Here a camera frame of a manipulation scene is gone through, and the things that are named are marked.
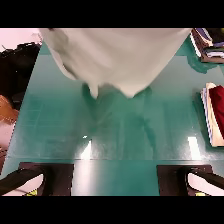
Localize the white shirt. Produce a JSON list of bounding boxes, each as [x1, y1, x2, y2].
[[38, 27, 193, 100]]

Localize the light blue garment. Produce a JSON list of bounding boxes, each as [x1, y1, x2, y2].
[[199, 87, 214, 144]]

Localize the brown garment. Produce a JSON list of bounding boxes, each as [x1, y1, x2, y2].
[[0, 94, 20, 126]]

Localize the red garment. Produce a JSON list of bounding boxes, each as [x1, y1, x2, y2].
[[208, 85, 224, 140]]

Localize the heap of clothes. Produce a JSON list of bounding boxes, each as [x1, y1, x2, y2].
[[189, 27, 224, 65]]

